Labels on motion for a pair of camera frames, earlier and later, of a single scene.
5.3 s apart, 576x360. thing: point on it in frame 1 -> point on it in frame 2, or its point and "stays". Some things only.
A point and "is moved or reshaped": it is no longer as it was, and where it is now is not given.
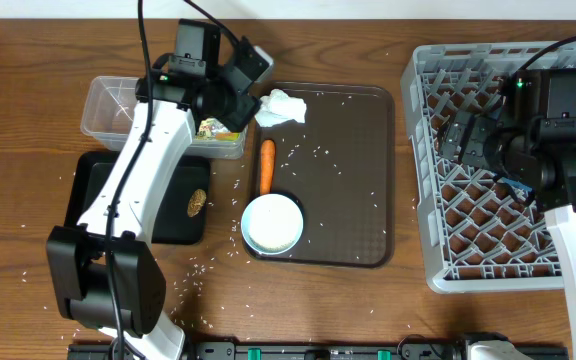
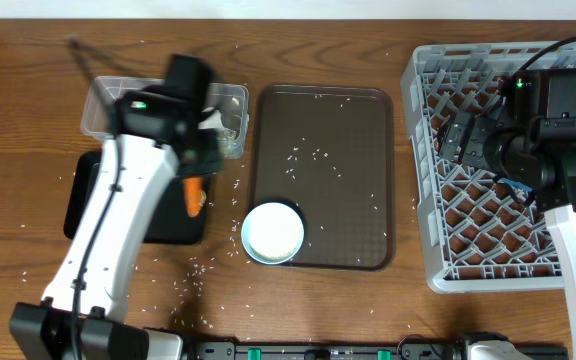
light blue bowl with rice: [272, 224] is moved or reshaped
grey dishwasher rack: [479, 234] stays
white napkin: [277, 107] is moved or reshaped
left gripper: [241, 113] -> [204, 159]
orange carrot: [268, 151] -> [192, 188]
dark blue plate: [517, 184] stays
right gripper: [461, 138] stays
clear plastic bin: [108, 107] stays
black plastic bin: [171, 222] stays
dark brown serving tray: [339, 167] stays
